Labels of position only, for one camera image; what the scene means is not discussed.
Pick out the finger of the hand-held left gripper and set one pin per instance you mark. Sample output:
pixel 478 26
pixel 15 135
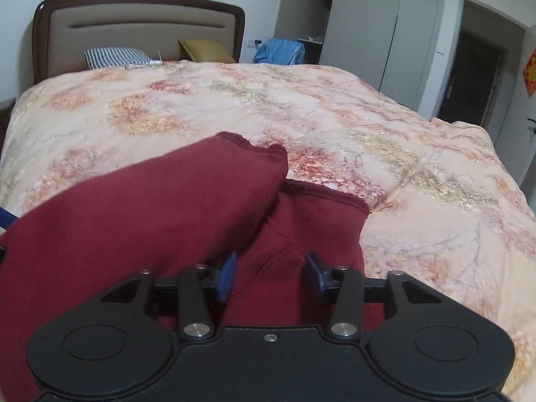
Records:
pixel 6 217

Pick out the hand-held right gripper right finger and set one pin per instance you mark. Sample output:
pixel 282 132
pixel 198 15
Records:
pixel 316 276

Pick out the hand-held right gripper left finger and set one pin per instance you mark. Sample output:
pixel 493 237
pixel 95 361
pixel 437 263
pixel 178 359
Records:
pixel 225 278

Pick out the dark red garment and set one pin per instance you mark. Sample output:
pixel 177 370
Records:
pixel 125 217

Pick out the floral peach blanket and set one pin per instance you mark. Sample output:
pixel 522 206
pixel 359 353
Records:
pixel 293 104

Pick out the black white striped pillow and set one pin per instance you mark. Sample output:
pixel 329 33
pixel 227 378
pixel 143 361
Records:
pixel 115 56

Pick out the blue bag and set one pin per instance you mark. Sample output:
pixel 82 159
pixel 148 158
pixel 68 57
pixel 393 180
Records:
pixel 278 52

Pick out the mustard yellow pillow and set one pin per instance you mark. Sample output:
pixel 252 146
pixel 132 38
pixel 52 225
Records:
pixel 205 50

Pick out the brown padded bed headboard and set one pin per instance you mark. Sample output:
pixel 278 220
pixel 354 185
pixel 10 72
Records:
pixel 125 16

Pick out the white room door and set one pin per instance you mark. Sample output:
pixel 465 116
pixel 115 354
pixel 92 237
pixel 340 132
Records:
pixel 531 155

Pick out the grey wardrobe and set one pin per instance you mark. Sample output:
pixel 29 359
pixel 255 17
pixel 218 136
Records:
pixel 368 29

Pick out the red door poster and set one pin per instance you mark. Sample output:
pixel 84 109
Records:
pixel 531 73

